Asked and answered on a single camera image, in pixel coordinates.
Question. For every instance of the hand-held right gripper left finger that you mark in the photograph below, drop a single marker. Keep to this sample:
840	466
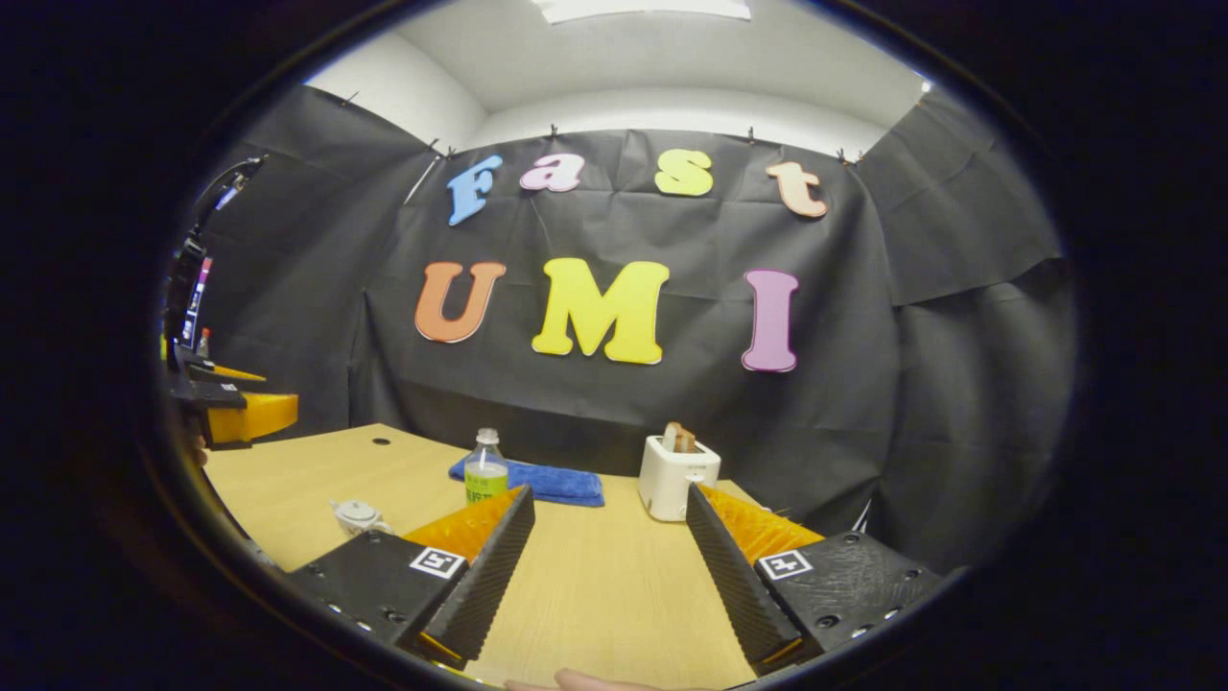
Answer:
484	585

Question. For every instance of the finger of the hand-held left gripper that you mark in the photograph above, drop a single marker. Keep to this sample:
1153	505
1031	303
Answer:
230	372
254	415

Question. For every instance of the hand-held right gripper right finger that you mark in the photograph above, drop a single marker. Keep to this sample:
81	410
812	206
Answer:
739	585

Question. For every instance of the clear green-label water bottle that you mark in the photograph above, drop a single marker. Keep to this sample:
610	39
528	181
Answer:
486	475

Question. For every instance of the white teacup lid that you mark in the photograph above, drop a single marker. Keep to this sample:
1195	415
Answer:
358	506

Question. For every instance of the white teacup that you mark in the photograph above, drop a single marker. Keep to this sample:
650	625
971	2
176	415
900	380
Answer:
357	520

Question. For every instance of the red-label water bottle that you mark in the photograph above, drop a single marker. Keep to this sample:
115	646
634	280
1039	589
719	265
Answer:
203	344

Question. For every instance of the computer monitor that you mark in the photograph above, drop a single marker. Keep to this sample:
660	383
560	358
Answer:
200	297

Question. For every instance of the white toaster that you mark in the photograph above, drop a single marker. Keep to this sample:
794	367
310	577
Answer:
672	480

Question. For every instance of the blue towel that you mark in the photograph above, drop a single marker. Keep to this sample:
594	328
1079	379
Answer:
561	483

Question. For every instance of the brown bread slice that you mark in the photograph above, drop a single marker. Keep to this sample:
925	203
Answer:
679	439

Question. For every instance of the black backdrop cloth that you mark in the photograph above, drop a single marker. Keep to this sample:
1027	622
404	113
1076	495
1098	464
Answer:
911	384

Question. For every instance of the ceiling light panel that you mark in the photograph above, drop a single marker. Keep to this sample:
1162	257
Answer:
643	9

